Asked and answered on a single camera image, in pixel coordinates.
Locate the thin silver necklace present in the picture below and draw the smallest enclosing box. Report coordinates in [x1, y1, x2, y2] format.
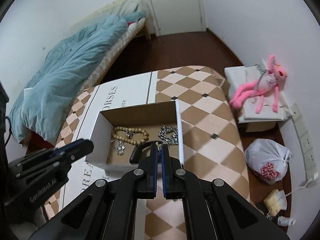
[111, 138, 126, 156]

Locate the black smart watch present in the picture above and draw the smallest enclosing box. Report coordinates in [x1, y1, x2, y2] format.
[129, 140, 163, 164]

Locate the wooden bead bracelet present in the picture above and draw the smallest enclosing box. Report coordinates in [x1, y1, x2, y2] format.
[110, 126, 150, 146]

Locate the thick silver chain bracelet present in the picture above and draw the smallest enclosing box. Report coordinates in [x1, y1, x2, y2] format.
[158, 125, 179, 145]

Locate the white cardboard box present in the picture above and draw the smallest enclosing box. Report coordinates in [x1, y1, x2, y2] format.
[86, 101, 184, 171]

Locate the blue duvet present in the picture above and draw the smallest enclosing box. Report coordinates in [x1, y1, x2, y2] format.
[9, 11, 146, 144]

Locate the checkered printed tablecloth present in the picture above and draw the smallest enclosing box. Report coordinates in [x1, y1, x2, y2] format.
[44, 66, 250, 239]

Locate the yellow white package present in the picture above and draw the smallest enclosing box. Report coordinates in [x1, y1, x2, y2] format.
[264, 189, 287, 217]

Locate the white plastic bag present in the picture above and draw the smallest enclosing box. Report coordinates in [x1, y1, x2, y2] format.
[245, 139, 292, 185]

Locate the white cloth covered box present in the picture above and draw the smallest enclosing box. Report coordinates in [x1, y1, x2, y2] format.
[224, 65, 292, 132]

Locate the pink panther plush toy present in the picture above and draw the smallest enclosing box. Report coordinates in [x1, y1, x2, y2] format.
[229, 55, 287, 114]

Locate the bed with patterned mattress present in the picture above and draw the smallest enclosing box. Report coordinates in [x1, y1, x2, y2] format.
[70, 0, 150, 93]

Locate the white door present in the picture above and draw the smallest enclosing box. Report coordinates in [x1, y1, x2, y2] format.
[146, 0, 206, 36]

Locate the white wall power strip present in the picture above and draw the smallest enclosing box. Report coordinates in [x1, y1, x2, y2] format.
[290, 102, 319, 187]

